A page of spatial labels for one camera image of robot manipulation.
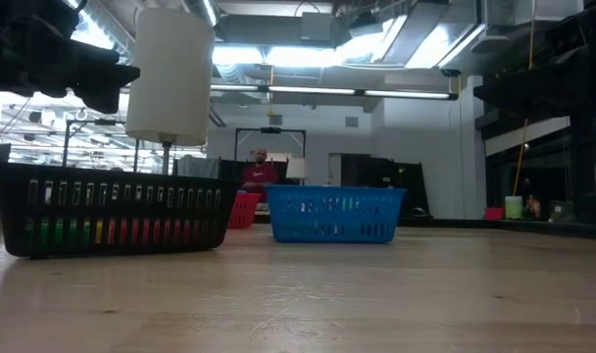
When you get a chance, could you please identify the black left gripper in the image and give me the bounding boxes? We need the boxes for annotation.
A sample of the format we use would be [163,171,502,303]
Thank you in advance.
[0,17,141,115]

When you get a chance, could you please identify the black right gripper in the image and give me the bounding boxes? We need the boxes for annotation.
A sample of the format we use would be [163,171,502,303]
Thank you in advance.
[473,51,573,117]

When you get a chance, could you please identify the black plastic basket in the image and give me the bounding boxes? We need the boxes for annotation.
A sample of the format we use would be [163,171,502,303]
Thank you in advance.
[0,162,240,260]

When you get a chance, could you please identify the red small pieces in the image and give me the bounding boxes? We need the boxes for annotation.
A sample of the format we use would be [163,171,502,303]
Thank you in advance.
[107,219,155,245]

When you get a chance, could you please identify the green mini stapler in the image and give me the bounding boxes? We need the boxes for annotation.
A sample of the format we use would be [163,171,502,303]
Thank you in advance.
[24,218,91,247]

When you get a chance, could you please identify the red mini stapler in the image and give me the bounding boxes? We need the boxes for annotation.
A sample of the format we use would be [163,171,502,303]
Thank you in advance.
[154,219,204,244]

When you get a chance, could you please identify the red plastic basket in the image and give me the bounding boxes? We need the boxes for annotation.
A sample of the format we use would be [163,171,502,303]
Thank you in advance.
[227,190,263,230]

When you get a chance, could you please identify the blue plastic basket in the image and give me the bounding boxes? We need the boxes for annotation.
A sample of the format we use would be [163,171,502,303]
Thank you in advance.
[265,184,408,245]

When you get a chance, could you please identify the table lamp white cylinder shade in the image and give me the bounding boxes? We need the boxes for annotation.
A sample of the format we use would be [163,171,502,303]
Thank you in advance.
[124,7,216,177]

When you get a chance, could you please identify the pale green cup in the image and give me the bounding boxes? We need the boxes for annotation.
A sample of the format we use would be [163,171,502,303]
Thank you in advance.
[504,195,524,221]

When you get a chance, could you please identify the grey fabric cover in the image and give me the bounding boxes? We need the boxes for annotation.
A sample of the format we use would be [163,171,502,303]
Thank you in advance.
[174,154,221,180]

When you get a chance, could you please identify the black cabinets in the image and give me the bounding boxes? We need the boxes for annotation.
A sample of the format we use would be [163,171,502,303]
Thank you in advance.
[339,153,431,220]

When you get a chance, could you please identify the person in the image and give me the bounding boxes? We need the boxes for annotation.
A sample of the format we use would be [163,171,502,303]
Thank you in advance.
[241,148,280,193]

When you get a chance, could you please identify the long fluorescent light fixture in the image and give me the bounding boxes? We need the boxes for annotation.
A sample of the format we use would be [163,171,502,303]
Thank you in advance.
[209,82,460,102]

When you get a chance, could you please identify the grey ceiling unit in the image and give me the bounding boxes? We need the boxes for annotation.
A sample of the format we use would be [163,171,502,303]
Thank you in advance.
[300,12,336,43]

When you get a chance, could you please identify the small white table lamp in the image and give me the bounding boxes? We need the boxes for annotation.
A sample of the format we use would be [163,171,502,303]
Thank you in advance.
[284,156,308,186]

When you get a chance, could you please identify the yellow hanging cable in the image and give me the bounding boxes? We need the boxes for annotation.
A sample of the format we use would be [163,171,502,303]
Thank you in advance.
[511,0,538,197]

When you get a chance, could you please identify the silver ceiling duct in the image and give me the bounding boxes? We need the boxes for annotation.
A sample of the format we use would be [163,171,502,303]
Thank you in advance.
[375,0,486,70]

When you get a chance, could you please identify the black gantry frame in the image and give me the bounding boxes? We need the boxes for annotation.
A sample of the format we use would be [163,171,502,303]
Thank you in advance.
[233,126,308,163]

